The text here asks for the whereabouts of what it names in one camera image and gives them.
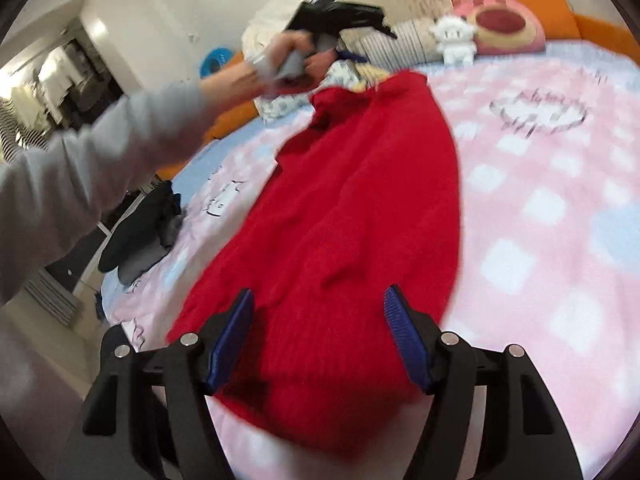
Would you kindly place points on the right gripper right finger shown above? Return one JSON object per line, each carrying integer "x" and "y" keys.
{"x": 491, "y": 417}

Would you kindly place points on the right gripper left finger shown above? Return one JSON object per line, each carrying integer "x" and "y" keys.
{"x": 149, "y": 408}

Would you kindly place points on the red knit sweater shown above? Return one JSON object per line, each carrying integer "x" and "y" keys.
{"x": 366, "y": 197}

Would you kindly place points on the grey sleeved left forearm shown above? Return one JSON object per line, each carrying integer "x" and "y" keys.
{"x": 51, "y": 198}

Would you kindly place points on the dark clothes pile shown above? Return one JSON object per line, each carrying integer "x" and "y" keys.
{"x": 144, "y": 237}

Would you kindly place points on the person's left hand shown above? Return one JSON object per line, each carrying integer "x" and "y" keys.
{"x": 290, "y": 64}

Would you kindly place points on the beige plaid pillow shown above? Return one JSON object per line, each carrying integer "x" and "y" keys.
{"x": 414, "y": 45}

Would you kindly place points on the floral white pillow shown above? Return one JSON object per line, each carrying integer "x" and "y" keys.
{"x": 342, "y": 74}

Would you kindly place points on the blue round object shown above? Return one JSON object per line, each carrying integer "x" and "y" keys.
{"x": 214, "y": 61}

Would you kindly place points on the white plush toy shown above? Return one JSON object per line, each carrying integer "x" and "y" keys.
{"x": 455, "y": 40}

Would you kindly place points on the pink bear plush toy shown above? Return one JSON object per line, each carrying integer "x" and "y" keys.
{"x": 503, "y": 27}

